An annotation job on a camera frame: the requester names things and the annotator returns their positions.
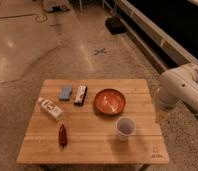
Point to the orange ceramic bowl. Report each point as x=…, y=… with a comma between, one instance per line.
x=109, y=101

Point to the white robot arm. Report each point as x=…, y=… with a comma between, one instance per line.
x=180, y=83

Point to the dark candy bar box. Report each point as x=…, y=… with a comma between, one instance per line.
x=80, y=95

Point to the blue sponge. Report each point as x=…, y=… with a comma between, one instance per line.
x=65, y=93

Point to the wooden table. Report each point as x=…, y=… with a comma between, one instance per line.
x=91, y=137

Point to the white paper cup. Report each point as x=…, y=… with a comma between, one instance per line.
x=124, y=127

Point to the white plastic bottle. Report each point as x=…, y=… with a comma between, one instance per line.
x=49, y=107

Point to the white device on floor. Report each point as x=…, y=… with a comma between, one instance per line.
x=52, y=5

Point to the white metal rail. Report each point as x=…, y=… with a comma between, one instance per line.
x=168, y=27

